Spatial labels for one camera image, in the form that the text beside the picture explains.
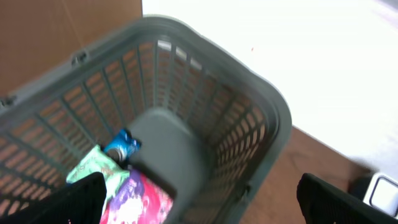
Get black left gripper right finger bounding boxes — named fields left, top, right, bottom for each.
left=297, top=173, right=397, bottom=224

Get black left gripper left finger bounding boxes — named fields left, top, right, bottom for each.
left=1, top=172, right=106, bottom=224

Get teal green snack packet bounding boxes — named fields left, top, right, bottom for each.
left=66, top=145, right=129, bottom=213

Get red purple snack packet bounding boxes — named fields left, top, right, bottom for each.
left=100, top=170, right=174, bottom=224

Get blue Oreo cookie pack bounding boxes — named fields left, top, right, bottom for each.
left=103, top=129, right=142, bottom=163

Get grey plastic mesh basket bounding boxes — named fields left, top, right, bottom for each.
left=1, top=16, right=292, bottom=223

